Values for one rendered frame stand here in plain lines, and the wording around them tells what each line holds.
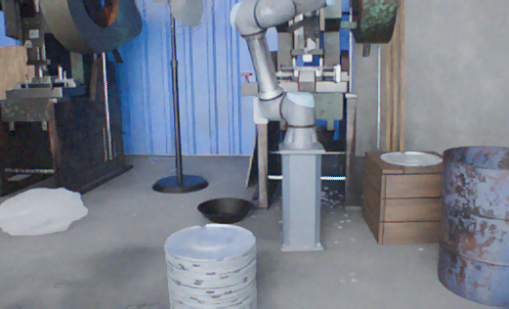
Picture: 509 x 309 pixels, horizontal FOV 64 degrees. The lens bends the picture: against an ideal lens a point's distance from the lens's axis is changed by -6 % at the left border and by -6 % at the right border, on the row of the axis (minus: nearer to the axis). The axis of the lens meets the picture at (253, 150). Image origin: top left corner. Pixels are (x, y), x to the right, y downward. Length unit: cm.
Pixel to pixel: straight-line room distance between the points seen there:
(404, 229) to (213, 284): 101
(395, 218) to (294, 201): 46
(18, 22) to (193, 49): 149
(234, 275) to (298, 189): 64
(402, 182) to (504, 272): 60
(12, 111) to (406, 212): 246
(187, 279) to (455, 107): 308
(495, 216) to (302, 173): 78
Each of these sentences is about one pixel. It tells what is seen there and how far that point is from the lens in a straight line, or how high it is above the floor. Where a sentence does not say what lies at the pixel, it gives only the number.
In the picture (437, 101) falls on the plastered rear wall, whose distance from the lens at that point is 392.
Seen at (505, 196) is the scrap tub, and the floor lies 39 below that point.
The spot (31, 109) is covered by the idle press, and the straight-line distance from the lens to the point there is 301.
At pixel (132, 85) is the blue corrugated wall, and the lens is 410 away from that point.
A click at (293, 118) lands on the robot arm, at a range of 182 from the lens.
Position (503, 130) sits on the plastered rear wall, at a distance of 414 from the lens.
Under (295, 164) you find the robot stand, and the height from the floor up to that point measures 39.
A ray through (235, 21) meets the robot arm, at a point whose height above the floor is 98.
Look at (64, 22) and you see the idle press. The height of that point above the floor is 109.
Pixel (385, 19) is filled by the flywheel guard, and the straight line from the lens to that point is 237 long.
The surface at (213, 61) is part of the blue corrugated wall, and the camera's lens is 382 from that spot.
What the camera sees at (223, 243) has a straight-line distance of 138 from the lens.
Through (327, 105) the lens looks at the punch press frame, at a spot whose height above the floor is 58.
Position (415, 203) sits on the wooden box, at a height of 19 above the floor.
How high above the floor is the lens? 80
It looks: 11 degrees down
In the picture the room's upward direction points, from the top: 1 degrees counter-clockwise
